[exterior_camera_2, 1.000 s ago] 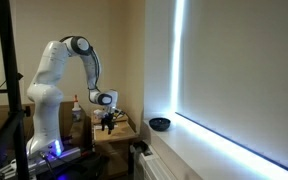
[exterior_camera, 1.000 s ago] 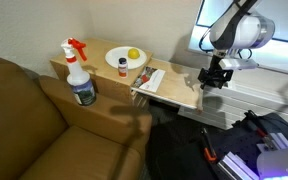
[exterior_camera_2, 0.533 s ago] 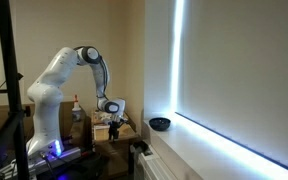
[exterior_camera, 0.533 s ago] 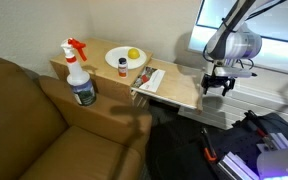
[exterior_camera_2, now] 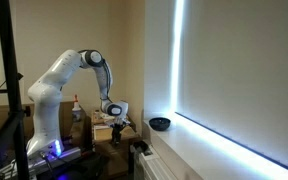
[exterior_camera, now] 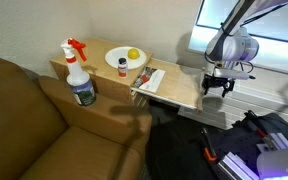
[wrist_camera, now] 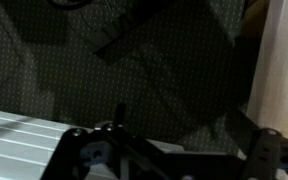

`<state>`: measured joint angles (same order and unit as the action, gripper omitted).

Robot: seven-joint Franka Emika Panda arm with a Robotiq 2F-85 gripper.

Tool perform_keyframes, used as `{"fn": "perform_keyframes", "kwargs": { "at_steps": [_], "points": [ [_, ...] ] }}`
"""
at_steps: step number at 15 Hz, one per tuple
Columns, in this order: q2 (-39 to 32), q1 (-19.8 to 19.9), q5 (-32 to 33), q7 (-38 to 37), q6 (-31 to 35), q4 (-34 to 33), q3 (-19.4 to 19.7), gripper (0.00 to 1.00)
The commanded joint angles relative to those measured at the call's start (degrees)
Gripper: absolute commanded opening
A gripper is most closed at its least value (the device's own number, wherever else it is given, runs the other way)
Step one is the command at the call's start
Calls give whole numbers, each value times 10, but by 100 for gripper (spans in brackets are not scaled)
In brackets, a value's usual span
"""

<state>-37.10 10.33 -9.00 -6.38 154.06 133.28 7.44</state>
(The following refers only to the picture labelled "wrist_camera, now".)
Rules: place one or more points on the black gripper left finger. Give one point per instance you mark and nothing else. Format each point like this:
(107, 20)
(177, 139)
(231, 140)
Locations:
(94, 156)

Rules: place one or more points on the black base mat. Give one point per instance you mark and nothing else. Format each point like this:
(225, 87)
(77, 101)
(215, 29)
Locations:
(124, 30)

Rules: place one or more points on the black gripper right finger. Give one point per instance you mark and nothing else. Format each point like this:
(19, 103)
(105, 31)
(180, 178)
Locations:
(260, 150)

